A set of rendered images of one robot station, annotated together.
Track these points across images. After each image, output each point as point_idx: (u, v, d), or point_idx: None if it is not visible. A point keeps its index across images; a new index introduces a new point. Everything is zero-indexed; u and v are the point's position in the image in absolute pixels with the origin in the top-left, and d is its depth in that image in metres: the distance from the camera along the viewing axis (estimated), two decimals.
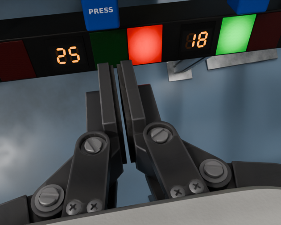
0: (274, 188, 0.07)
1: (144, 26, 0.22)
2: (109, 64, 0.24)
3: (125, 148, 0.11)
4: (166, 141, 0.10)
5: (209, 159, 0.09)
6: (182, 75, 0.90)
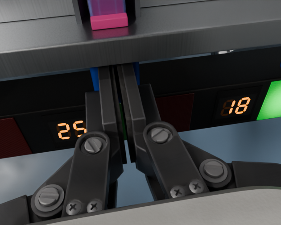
0: (274, 188, 0.07)
1: (171, 95, 0.17)
2: (125, 135, 0.19)
3: (125, 148, 0.11)
4: (166, 141, 0.10)
5: (209, 159, 0.09)
6: None
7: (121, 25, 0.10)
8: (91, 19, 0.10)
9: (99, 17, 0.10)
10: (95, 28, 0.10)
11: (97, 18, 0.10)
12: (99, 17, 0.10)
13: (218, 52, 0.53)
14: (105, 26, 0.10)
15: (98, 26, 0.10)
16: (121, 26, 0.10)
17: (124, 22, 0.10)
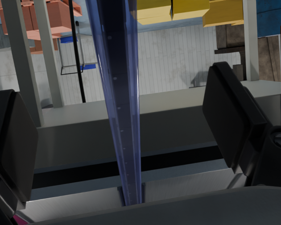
0: (274, 188, 0.07)
1: None
2: None
3: (18, 188, 0.10)
4: None
5: None
6: None
7: None
8: None
9: None
10: None
11: None
12: None
13: None
14: None
15: None
16: None
17: None
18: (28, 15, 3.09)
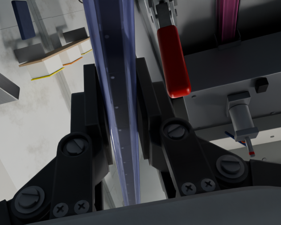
0: (274, 188, 0.07)
1: None
2: None
3: (109, 150, 0.11)
4: (181, 138, 0.10)
5: (226, 155, 0.09)
6: None
7: None
8: None
9: None
10: None
11: None
12: None
13: None
14: None
15: None
16: None
17: None
18: None
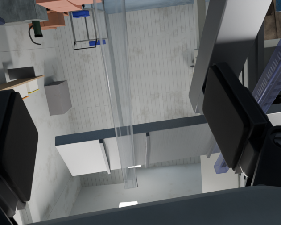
0: (274, 188, 0.07)
1: None
2: None
3: (18, 188, 0.10)
4: None
5: None
6: None
7: None
8: None
9: None
10: None
11: None
12: None
13: None
14: None
15: None
16: None
17: None
18: None
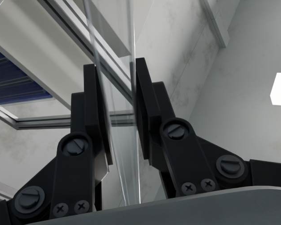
0: (274, 188, 0.07)
1: None
2: None
3: (109, 150, 0.11)
4: (181, 138, 0.10)
5: (226, 155, 0.09)
6: None
7: None
8: None
9: None
10: None
11: None
12: None
13: None
14: None
15: None
16: None
17: None
18: None
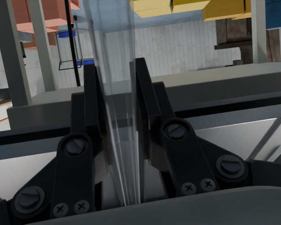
0: (274, 188, 0.07)
1: None
2: None
3: (109, 150, 0.11)
4: (181, 138, 0.10)
5: (226, 155, 0.09)
6: None
7: None
8: None
9: None
10: None
11: None
12: None
13: None
14: None
15: None
16: None
17: None
18: (25, 6, 3.02)
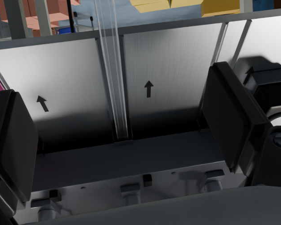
0: (274, 188, 0.07)
1: None
2: None
3: (18, 188, 0.10)
4: None
5: None
6: None
7: None
8: None
9: None
10: None
11: None
12: None
13: None
14: None
15: None
16: None
17: None
18: (26, 1, 3.07)
